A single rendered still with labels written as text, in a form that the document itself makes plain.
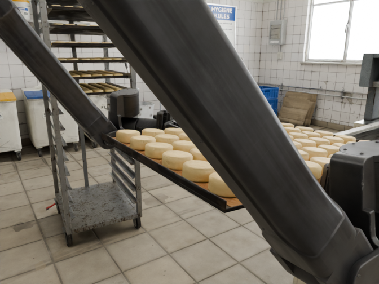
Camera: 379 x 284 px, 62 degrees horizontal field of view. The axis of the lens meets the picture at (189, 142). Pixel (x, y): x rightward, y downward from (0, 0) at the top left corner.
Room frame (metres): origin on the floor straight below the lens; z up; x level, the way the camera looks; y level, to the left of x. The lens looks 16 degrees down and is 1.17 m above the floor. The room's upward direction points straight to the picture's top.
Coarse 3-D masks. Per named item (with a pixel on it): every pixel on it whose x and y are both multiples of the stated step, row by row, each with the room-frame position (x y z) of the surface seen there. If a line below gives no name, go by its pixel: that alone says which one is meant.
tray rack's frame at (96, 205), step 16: (32, 0) 2.22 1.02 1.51; (48, 112) 2.23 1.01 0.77; (48, 128) 2.22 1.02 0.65; (80, 128) 2.35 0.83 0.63; (112, 160) 2.43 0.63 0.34; (80, 192) 2.23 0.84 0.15; (96, 192) 2.23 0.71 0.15; (112, 192) 2.23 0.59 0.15; (80, 208) 1.97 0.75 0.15; (96, 208) 1.97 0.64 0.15; (112, 208) 1.97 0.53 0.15; (128, 208) 1.97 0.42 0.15; (64, 224) 1.76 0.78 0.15; (80, 224) 1.76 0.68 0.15; (96, 224) 1.77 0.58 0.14
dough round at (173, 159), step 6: (174, 150) 0.51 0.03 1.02; (162, 156) 0.48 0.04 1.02; (168, 156) 0.47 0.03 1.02; (174, 156) 0.47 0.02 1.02; (180, 156) 0.47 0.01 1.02; (186, 156) 0.48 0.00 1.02; (192, 156) 0.49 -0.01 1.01; (162, 162) 0.48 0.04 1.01; (168, 162) 0.47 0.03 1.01; (174, 162) 0.46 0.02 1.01; (180, 162) 0.46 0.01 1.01; (174, 168) 0.46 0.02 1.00; (180, 168) 0.46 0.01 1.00
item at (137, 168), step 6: (132, 72) 1.90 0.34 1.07; (132, 78) 1.90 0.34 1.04; (132, 84) 1.90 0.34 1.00; (138, 162) 1.90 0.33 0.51; (138, 168) 1.90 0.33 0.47; (138, 174) 1.90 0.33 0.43; (138, 180) 1.90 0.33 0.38; (138, 186) 1.90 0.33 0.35; (138, 192) 1.90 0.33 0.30; (138, 198) 1.90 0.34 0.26; (138, 204) 1.90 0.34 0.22; (138, 210) 1.90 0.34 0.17; (138, 216) 1.89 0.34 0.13
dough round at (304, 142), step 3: (297, 141) 0.67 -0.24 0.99; (300, 141) 0.67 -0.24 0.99; (303, 141) 0.67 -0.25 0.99; (306, 141) 0.67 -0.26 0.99; (309, 141) 0.68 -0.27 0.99; (312, 141) 0.68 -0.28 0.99; (303, 144) 0.66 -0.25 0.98; (306, 144) 0.66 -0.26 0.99; (309, 144) 0.66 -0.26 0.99; (312, 144) 0.66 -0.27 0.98; (315, 144) 0.67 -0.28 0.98
